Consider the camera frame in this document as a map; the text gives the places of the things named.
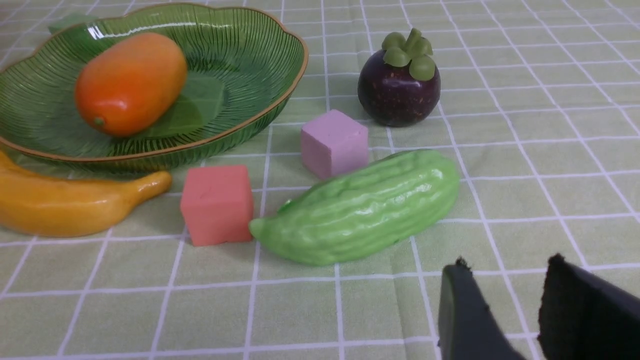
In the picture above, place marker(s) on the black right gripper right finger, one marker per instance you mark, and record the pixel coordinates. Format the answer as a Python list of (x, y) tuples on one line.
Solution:
[(584, 317)]

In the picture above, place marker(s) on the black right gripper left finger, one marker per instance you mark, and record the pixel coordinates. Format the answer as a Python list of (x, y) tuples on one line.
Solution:
[(466, 326)]

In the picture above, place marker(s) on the green toy bitter gourd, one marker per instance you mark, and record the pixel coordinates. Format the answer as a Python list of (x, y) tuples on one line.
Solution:
[(358, 214)]

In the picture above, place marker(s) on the purple toy mangosteen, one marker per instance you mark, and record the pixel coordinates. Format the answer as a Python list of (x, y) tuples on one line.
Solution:
[(400, 84)]

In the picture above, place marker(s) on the orange toy mango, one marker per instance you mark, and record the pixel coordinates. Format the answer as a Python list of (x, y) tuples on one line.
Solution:
[(128, 87)]

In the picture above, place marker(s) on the yellow toy banana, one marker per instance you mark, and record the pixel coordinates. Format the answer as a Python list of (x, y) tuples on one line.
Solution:
[(45, 206)]

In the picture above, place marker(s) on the green checked tablecloth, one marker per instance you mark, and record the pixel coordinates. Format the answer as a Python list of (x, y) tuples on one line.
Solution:
[(540, 110)]

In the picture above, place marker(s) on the lilac foam cube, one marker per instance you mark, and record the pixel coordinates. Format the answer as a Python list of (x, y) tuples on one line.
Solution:
[(333, 144)]

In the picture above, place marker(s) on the salmon pink foam cube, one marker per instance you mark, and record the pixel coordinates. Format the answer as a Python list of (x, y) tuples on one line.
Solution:
[(217, 205)]

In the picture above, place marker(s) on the green glass leaf plate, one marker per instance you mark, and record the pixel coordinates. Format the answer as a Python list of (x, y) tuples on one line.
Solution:
[(243, 66)]

